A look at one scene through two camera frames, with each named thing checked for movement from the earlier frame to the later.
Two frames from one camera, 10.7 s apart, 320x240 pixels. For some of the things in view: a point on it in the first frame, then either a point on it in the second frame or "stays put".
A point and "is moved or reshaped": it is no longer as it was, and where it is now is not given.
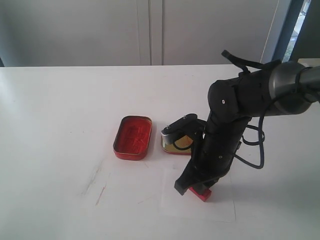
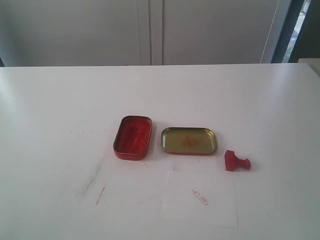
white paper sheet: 219,206 stays put
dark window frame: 300,37 stays put
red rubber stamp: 204,192 is moved or reshaped
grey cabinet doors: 138,32 stays put
